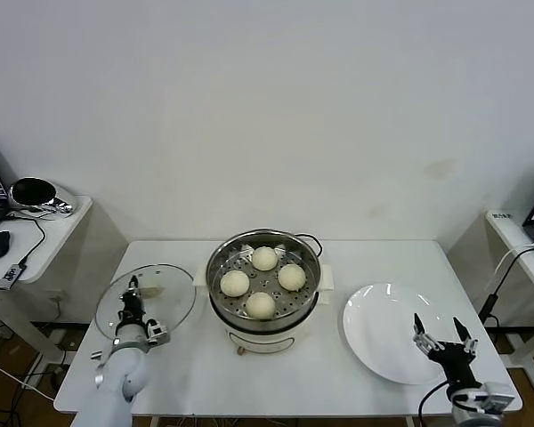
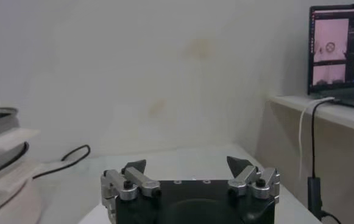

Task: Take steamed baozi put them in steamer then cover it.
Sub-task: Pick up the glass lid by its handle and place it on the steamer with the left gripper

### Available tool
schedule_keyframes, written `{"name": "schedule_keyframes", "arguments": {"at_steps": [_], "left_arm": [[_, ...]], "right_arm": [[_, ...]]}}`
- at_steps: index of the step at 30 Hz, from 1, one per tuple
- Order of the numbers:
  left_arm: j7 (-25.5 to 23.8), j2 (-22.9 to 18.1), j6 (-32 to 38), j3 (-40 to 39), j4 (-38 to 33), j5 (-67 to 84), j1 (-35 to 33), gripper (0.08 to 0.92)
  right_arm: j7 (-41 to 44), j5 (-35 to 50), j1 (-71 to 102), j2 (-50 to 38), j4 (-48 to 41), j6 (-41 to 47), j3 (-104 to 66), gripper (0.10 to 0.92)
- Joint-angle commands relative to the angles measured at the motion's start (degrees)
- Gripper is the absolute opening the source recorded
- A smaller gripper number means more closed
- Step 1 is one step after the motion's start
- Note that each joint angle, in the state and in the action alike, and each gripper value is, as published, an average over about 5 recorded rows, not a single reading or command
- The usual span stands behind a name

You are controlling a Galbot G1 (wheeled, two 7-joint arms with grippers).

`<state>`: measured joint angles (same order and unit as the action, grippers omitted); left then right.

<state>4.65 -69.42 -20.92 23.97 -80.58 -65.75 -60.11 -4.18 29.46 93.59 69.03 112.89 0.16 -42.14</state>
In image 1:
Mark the white power socket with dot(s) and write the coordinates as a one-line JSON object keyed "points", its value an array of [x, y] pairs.
{"points": [[59, 295]]}

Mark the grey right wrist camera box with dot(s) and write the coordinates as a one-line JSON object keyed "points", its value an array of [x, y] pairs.
{"points": [[498, 396]]}

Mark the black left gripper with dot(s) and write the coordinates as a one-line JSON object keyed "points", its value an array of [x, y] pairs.
{"points": [[132, 309]]}

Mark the stainless steel steamer basket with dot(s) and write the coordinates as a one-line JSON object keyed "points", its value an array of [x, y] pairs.
{"points": [[222, 262]]}

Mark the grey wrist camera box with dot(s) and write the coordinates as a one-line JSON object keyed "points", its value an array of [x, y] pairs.
{"points": [[498, 396], [157, 331]]}

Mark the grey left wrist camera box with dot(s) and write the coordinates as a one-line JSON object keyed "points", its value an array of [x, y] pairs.
{"points": [[157, 331]]}

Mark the small printed table label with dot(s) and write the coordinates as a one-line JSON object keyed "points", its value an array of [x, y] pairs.
{"points": [[500, 216]]}

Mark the round glass pot lid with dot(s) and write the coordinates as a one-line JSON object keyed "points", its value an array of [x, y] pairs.
{"points": [[173, 284]]}

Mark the white side table with label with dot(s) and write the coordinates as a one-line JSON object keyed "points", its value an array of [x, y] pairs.
{"points": [[507, 236]]}

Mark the cream electric cooking pot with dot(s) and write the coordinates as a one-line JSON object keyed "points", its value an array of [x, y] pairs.
{"points": [[267, 340]]}

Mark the grey usb adapter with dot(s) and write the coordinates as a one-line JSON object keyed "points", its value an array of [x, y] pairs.
{"points": [[11, 276]]}

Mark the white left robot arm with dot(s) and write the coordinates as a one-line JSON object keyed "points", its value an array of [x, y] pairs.
{"points": [[115, 387]]}

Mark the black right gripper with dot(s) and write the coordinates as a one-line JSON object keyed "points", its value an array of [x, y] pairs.
{"points": [[454, 360]]}

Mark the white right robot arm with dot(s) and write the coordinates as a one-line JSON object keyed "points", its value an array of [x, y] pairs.
{"points": [[476, 413]]}

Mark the white steamed baozi bun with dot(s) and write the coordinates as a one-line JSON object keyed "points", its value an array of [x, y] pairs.
{"points": [[264, 258], [291, 276], [235, 283], [261, 305]]}

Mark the white round plate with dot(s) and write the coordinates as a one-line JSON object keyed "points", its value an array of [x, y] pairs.
{"points": [[374, 329]]}

